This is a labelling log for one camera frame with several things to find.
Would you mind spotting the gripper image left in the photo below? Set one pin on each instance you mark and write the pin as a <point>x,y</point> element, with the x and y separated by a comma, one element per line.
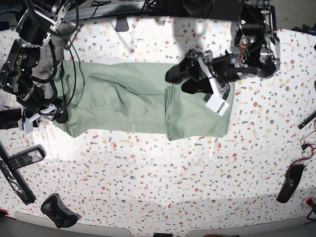
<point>51,112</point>

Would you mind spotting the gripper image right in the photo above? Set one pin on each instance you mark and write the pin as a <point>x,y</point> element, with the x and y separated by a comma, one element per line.
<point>197,68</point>

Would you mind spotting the green T-shirt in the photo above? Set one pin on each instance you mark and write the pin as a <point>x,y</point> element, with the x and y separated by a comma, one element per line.
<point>133,97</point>

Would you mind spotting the robot arm image left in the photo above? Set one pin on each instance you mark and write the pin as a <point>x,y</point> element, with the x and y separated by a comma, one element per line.
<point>36,26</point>

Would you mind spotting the black TV remote control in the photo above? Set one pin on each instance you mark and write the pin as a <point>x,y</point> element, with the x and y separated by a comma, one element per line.
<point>27,157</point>

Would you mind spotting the long black bar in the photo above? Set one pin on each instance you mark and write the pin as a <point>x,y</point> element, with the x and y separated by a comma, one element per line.
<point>15,180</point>

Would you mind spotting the grey monitor stand base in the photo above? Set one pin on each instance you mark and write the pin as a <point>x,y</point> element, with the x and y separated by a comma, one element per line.
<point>122,24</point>

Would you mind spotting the black game controller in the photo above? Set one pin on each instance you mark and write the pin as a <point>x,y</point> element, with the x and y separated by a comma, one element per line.
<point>54,212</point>

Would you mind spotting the small black stick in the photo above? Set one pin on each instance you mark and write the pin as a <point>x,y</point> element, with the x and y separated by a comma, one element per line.
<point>306,121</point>

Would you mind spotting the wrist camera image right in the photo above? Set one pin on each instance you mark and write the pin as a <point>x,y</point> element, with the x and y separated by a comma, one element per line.
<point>217,104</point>

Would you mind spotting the black curved handle right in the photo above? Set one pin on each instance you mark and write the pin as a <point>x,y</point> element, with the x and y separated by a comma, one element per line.
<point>292,179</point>

